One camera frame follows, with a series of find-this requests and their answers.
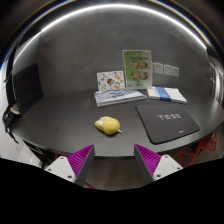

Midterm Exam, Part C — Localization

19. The white book with blue band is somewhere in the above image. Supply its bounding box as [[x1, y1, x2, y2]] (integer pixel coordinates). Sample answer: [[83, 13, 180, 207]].
[[147, 87, 187, 104]]

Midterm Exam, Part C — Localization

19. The green food poster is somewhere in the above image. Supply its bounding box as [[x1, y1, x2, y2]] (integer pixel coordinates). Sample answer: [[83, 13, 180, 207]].
[[122, 50, 152, 89]]

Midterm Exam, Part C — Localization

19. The red metal chair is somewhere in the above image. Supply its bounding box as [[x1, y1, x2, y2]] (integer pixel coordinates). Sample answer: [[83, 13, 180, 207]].
[[173, 132, 217, 166]]

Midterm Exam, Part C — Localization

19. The colourful illustrated card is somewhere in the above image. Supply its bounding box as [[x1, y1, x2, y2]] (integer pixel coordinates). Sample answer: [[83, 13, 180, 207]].
[[97, 71, 125, 91]]

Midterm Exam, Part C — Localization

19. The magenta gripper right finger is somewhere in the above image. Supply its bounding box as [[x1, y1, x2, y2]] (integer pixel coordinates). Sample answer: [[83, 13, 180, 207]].
[[134, 144, 183, 184]]

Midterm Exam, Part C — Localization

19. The grey patterned book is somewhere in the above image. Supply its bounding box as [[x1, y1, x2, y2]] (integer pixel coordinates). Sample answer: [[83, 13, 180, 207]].
[[94, 88, 146, 107]]

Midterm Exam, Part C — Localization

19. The white wall paper left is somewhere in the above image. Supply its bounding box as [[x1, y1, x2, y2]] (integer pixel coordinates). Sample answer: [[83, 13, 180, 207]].
[[154, 63, 163, 74]]

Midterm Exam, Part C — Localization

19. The white wall paper middle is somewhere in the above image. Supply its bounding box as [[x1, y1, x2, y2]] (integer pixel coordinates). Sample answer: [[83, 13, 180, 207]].
[[164, 65, 172, 75]]

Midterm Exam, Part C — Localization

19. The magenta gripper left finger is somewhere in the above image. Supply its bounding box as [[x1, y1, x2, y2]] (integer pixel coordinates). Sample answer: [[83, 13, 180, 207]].
[[46, 145, 95, 186]]

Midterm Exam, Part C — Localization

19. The white wall paper right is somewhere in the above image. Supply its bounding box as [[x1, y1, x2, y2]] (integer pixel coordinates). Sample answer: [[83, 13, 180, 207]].
[[172, 67, 179, 77]]

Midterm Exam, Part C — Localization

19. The dark monitor panel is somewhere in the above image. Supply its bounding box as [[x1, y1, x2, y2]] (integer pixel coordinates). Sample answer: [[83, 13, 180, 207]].
[[13, 64, 43, 115]]

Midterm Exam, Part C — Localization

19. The white wall paper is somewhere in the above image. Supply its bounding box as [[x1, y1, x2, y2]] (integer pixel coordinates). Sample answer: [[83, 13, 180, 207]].
[[164, 65, 172, 75], [172, 67, 179, 77], [154, 63, 163, 74]]

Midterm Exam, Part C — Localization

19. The black mouse pad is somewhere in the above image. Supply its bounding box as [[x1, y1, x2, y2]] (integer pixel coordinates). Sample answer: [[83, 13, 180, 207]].
[[136, 103, 200, 145]]

